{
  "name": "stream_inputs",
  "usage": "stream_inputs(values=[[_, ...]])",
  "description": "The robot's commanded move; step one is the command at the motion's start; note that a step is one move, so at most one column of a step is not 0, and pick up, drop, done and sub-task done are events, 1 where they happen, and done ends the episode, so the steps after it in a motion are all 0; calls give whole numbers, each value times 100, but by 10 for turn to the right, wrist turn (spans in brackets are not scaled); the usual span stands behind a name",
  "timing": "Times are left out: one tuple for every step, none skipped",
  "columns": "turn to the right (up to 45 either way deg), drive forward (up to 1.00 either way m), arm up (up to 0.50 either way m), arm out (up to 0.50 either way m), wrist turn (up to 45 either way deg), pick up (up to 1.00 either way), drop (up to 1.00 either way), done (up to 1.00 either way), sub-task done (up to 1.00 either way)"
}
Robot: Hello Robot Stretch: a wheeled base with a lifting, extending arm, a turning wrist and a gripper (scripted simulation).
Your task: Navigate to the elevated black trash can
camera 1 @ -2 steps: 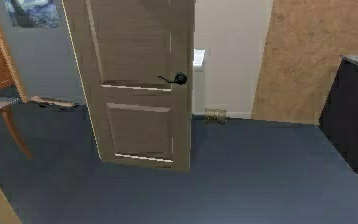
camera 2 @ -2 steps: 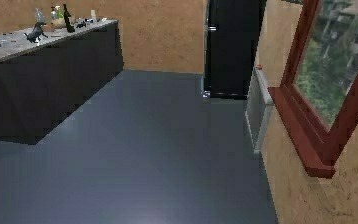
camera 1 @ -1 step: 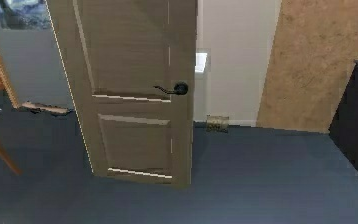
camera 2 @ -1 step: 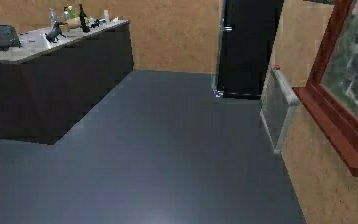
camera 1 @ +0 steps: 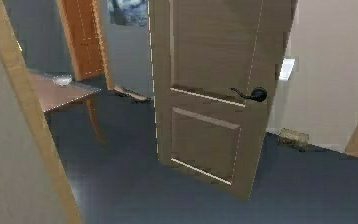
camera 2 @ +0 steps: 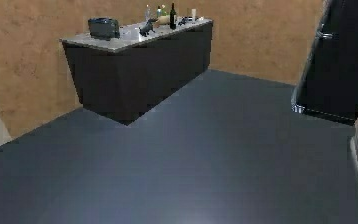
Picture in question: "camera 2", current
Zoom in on black fridge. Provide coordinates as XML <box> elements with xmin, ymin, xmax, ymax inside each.
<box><xmin>290</xmin><ymin>0</ymin><xmax>358</xmax><ymax>126</ymax></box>

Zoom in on small dark figurine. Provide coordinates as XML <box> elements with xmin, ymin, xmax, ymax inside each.
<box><xmin>139</xmin><ymin>20</ymin><xmax>156</xmax><ymax>38</ymax></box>

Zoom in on silver fridge handle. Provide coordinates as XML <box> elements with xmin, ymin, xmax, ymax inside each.
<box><xmin>315</xmin><ymin>30</ymin><xmax>336</xmax><ymax>40</ymax></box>

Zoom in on dark wine bottle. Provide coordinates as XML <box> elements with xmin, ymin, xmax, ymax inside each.
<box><xmin>169</xmin><ymin>2</ymin><xmax>178</xmax><ymax>31</ymax></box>

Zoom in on tan bread loaf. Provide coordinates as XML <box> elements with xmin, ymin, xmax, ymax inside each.
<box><xmin>155</xmin><ymin>14</ymin><xmax>172</xmax><ymax>26</ymax></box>

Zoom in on dark cabinet with grey worktop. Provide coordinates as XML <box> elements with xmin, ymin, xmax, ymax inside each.
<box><xmin>59</xmin><ymin>17</ymin><xmax>214</xmax><ymax>127</ymax></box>

